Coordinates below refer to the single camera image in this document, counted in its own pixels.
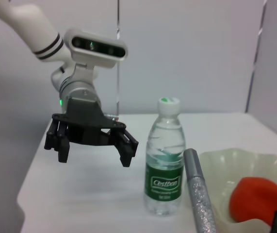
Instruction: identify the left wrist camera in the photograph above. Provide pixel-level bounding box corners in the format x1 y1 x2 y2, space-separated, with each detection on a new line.
64 28 129 69

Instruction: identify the grey marker pen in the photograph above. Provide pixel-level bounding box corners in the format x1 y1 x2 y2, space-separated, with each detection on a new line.
183 148 218 233

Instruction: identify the green glass fruit plate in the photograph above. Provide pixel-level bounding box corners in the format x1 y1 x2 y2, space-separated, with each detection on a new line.
197 147 277 233

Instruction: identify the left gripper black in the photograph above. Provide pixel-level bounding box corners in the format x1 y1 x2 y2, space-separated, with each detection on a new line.
44 97 139 168

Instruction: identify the clear green-label water bottle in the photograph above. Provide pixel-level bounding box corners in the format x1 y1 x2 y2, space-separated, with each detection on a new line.
144 97 187 216

